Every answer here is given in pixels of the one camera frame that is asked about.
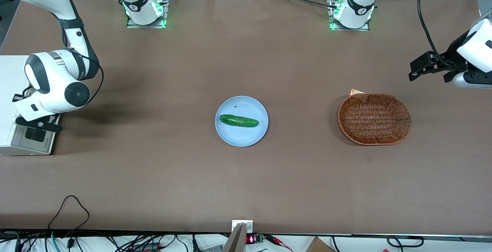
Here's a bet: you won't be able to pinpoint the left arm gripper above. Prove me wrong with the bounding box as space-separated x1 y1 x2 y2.
408 18 492 82

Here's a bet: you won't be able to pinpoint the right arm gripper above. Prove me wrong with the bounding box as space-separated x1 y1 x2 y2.
12 92 63 133

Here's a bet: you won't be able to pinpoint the glass oven door with handle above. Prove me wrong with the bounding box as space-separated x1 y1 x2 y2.
11 113 61 155

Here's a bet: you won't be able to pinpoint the white toaster oven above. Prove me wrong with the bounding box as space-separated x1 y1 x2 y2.
0 55 62 156

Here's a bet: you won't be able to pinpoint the brown wicker basket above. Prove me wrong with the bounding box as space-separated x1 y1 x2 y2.
338 93 412 146

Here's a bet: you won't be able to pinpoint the black power adapter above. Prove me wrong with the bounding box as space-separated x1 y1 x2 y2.
132 242 161 252

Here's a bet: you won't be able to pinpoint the green cucumber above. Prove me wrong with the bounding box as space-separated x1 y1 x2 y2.
219 114 259 128

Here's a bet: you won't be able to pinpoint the light blue plate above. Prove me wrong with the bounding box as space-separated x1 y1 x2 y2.
215 96 269 147

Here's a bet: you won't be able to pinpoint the brown cardboard box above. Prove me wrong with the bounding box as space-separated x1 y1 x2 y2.
305 237 335 252

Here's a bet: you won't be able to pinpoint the red clip leads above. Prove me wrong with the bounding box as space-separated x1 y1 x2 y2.
265 235 293 252

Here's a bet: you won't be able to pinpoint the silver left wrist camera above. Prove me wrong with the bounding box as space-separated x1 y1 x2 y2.
452 70 492 89

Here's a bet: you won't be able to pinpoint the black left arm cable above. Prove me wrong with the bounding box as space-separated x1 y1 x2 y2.
417 0 460 70

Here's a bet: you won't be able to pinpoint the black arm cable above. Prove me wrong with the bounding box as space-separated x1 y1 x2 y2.
417 0 460 70
61 29 105 105

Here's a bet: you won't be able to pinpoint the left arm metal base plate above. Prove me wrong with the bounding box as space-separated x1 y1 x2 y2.
327 0 371 32

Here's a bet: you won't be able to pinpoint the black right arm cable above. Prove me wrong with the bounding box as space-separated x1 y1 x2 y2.
61 29 105 105

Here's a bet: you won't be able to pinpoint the black looped cable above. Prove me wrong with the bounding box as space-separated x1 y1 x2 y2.
48 195 90 231

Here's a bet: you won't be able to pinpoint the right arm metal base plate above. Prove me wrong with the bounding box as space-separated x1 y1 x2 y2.
126 0 171 29

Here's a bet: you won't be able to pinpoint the black coiled cable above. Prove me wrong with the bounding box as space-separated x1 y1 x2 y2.
386 235 425 248

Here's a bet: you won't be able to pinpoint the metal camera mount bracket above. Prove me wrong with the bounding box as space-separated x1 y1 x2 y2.
222 220 254 252

